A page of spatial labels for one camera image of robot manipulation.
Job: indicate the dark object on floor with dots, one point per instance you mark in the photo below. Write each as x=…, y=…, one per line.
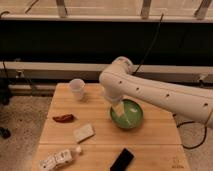
x=5, y=133

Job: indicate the plastic bottle with label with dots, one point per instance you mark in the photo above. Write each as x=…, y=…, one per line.
x=59, y=159

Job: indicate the red chili pepper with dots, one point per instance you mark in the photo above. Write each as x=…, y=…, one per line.
x=64, y=118

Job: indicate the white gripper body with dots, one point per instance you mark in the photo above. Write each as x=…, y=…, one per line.
x=118, y=109

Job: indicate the black rectangular remote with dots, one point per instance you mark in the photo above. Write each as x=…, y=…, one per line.
x=122, y=161

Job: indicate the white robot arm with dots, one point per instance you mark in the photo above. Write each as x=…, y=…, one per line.
x=195, y=103

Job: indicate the green ceramic bowl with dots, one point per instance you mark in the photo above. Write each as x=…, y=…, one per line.
x=132, y=116

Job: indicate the white sponge block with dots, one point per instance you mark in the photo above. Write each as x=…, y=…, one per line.
x=83, y=133

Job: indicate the clear plastic cup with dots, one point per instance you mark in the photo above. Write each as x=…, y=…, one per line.
x=77, y=88

